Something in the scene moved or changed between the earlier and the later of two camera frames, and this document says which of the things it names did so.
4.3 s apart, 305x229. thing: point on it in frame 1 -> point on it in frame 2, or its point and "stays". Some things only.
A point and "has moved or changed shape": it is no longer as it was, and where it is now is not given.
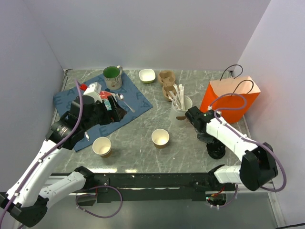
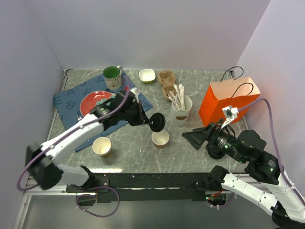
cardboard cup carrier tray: (167, 78) stays
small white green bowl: (147, 76) stays
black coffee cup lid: (216, 150) has moved or changed shape
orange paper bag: (232, 98) stays
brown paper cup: (160, 138) stays
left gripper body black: (104, 116) -> (134, 115)
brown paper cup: (102, 146) stays
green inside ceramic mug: (113, 77) stays
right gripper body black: (203, 136) -> (216, 136)
